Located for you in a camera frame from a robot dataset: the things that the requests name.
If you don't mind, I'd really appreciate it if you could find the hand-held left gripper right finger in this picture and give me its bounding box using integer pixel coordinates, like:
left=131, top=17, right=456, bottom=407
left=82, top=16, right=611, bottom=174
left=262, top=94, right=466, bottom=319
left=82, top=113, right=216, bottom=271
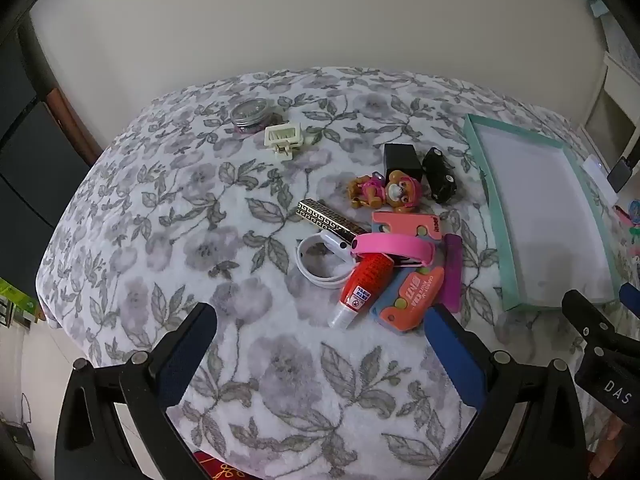
left=424, top=303, right=591, bottom=480

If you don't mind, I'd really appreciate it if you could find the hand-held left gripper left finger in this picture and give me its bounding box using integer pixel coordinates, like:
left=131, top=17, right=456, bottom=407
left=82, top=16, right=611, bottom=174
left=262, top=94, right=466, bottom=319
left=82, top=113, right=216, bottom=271
left=54, top=302, right=219, bottom=480

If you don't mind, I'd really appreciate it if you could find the purple comb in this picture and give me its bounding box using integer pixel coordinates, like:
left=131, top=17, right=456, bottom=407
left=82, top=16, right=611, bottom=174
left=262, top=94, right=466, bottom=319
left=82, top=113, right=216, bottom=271
left=440, top=232, right=465, bottom=315

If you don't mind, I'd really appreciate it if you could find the teal cardboard box lid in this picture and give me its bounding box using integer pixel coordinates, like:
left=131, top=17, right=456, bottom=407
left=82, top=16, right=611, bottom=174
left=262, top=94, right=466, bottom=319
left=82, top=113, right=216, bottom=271
left=463, top=113, right=622, bottom=312

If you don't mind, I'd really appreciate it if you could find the red glue tube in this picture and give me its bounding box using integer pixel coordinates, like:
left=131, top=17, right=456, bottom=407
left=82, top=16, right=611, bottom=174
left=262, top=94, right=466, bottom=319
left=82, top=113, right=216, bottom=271
left=328, top=252, right=397, bottom=330

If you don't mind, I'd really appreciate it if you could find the white wristband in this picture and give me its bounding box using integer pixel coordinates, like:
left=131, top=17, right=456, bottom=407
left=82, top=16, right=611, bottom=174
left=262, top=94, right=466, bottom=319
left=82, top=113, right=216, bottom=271
left=296, top=231, right=356, bottom=289

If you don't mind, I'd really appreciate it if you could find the pink dog figurine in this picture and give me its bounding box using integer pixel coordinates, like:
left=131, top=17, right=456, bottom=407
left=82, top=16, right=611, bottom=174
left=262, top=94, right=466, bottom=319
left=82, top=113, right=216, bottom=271
left=348, top=170, right=426, bottom=212

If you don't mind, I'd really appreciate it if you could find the black gold patterned harmonica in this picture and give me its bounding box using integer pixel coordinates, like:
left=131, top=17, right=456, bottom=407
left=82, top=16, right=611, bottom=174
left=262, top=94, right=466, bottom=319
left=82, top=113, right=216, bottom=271
left=296, top=198, right=370, bottom=242

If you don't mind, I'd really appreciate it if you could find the cream hair claw clip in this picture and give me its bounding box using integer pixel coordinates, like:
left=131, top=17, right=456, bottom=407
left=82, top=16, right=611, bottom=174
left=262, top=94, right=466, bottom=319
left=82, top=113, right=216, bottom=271
left=263, top=122, right=307, bottom=162

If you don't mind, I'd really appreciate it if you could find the round metal tin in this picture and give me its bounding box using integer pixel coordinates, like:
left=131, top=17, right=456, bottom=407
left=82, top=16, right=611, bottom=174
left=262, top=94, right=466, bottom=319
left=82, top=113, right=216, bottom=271
left=230, top=100, right=273, bottom=133

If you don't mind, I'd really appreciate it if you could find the black charger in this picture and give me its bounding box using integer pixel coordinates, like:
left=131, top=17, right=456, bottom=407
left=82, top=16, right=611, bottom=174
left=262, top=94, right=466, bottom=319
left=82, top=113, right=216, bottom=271
left=606, top=156, right=633, bottom=193

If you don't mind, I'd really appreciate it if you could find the red printed cloth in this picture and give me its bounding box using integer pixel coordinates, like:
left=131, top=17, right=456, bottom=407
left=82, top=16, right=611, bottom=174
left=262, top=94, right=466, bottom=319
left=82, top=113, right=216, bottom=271
left=192, top=451, right=251, bottom=480

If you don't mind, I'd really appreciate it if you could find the white power strip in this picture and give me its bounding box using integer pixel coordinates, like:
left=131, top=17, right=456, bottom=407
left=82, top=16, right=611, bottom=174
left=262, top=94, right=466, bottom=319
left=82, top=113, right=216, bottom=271
left=582, top=157, right=618, bottom=206

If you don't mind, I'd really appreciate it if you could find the grey floral blanket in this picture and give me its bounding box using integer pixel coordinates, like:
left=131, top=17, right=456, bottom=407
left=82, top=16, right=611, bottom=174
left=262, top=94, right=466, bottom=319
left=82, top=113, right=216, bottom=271
left=37, top=66, right=640, bottom=480

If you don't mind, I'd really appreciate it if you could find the black toy car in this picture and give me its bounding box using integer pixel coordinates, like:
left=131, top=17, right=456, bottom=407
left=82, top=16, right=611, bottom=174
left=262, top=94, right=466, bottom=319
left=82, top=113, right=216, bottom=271
left=422, top=147, right=458, bottom=205

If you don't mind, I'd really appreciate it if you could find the green box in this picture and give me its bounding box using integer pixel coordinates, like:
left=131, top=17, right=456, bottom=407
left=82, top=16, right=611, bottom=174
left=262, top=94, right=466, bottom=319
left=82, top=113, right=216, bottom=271
left=0, top=277, right=38, bottom=328

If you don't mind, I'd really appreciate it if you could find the white wooden shelf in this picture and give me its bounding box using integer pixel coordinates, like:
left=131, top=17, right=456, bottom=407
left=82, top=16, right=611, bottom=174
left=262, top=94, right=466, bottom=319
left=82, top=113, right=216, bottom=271
left=580, top=52, right=640, bottom=181

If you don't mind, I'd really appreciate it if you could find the small black box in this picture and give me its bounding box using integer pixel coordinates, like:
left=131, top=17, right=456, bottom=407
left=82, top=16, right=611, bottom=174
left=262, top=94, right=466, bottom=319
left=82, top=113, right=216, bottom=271
left=384, top=143, right=423, bottom=183

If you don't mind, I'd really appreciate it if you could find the dark cabinet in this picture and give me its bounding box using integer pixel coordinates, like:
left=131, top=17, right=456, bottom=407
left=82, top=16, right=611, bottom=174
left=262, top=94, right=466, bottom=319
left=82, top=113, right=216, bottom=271
left=0, top=15, right=76, bottom=281

